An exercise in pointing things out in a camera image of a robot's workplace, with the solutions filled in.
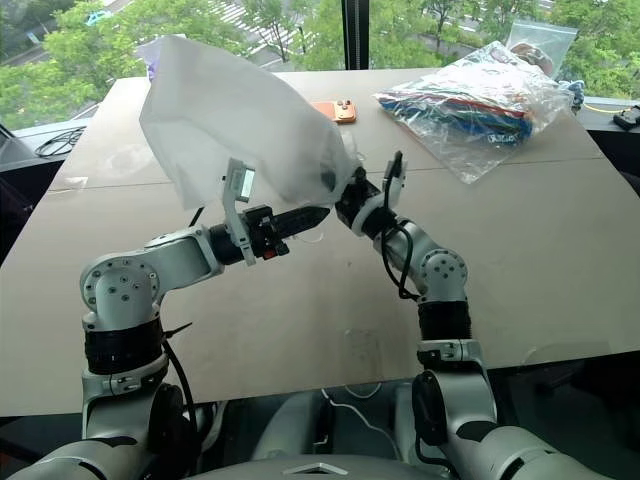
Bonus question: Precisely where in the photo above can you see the clear bag of coloured items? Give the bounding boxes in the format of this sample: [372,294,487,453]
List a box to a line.
[371,41,574,186]

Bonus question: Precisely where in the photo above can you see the brown round object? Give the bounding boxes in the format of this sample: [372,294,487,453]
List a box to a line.
[510,42,555,72]

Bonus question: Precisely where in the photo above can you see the empty clear zip bag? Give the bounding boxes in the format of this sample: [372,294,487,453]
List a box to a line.
[506,19,580,77]

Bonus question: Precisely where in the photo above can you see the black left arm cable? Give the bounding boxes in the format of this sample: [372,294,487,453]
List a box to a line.
[160,322,202,444]

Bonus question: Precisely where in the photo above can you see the white drawstring bag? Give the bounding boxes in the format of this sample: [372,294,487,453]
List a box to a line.
[136,34,367,212]

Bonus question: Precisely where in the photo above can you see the black window frame post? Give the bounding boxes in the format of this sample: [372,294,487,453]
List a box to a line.
[341,0,372,71]

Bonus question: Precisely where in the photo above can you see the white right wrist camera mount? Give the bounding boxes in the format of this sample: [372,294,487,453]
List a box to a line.
[348,151,409,237]

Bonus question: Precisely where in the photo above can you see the silver robot torso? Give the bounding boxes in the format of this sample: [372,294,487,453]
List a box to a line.
[199,387,454,480]

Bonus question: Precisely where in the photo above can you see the small orange device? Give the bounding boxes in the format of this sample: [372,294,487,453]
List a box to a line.
[309,99,361,126]

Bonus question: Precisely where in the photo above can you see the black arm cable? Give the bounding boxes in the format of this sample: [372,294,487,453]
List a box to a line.
[160,322,202,444]
[380,218,422,302]

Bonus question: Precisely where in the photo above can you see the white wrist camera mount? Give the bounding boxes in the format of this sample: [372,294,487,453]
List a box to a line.
[348,151,409,237]
[219,158,259,267]

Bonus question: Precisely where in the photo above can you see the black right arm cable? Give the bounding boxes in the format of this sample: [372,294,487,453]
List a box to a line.
[380,218,422,302]

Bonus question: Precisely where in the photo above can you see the blue and white rope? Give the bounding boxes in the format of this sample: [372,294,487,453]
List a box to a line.
[558,78,587,109]

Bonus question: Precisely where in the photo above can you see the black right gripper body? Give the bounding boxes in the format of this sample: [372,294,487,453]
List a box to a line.
[334,175,385,227]

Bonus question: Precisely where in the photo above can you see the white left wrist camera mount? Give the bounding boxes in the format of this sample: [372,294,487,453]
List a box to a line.
[219,158,259,267]

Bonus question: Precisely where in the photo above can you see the yellow cable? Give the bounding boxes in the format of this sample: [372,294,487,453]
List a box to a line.
[583,98,632,115]

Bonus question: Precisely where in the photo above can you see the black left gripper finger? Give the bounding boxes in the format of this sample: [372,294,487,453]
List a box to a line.
[275,217,327,238]
[273,205,332,226]

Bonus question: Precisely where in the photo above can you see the black cable on floor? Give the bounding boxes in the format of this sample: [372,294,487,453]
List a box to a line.
[34,126,87,159]

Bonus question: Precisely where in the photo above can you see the small black box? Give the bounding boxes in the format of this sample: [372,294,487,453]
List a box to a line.
[613,106,640,131]

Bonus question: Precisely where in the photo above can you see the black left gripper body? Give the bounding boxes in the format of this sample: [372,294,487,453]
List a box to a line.
[244,205,292,261]

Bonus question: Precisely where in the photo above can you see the thin white cable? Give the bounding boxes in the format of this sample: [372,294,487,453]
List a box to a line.
[322,385,404,451]

